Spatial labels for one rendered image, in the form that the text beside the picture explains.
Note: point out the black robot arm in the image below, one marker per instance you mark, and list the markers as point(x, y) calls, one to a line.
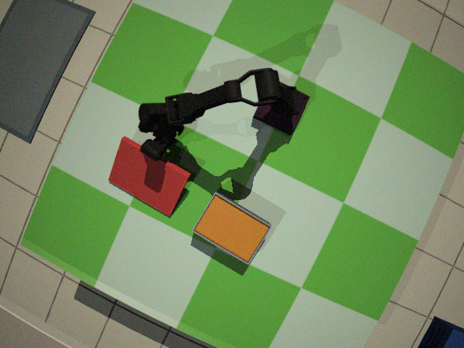
point(188, 107)

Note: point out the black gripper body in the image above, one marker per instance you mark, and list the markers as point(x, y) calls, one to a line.
point(155, 148)

